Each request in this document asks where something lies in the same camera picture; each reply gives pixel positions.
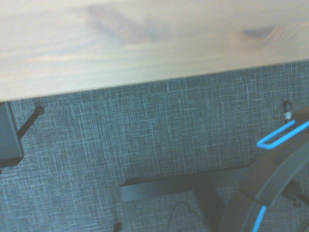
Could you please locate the blue black headphones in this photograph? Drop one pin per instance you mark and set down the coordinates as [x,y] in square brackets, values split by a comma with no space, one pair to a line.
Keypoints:
[272,176]

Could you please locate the black metal headphone hanger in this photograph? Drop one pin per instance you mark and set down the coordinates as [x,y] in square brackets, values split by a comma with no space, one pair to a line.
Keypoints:
[8,135]

